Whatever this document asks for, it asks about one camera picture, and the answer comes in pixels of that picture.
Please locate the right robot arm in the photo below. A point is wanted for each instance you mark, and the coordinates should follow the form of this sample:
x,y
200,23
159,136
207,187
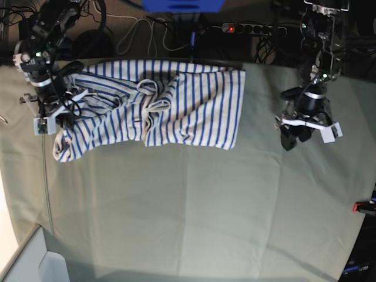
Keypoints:
x,y
55,100

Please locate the black round stool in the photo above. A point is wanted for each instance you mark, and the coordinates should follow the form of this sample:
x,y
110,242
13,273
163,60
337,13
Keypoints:
x,y
89,45

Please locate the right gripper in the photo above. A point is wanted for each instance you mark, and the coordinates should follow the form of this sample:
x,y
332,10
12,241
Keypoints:
x,y
46,114

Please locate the white plastic bin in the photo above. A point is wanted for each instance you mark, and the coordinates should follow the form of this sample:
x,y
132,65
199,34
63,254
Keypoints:
x,y
32,261

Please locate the green table cloth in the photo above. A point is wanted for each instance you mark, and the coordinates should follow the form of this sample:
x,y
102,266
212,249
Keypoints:
x,y
125,212

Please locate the blue white striped t-shirt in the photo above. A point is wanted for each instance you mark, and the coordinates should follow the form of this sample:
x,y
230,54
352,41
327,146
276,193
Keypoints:
x,y
154,102

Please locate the red black right clamp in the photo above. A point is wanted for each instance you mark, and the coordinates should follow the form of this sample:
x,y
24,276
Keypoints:
x,y
365,207

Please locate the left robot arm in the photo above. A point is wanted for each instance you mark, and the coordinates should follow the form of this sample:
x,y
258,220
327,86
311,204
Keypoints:
x,y
307,107

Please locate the white power strip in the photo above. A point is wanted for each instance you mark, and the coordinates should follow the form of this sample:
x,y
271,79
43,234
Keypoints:
x,y
247,29

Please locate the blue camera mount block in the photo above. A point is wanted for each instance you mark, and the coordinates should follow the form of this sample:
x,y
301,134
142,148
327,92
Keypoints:
x,y
183,5

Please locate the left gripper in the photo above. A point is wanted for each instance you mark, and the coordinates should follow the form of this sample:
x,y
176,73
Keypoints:
x,y
293,124

